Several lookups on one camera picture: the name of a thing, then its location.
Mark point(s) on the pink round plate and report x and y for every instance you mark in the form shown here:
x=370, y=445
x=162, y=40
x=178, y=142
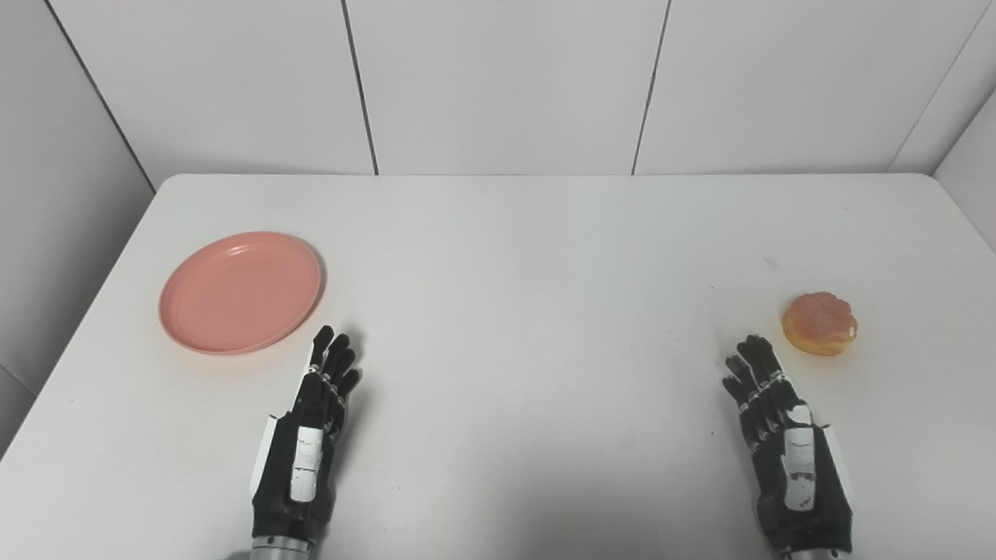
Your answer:
x=240, y=293

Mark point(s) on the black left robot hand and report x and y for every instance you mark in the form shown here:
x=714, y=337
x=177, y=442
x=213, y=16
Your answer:
x=280, y=474

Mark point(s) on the glazed cream puff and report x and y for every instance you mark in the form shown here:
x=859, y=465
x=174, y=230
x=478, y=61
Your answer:
x=819, y=323

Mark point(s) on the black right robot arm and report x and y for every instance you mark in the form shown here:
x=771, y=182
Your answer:
x=817, y=555

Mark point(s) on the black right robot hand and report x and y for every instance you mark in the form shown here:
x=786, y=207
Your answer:
x=778, y=467

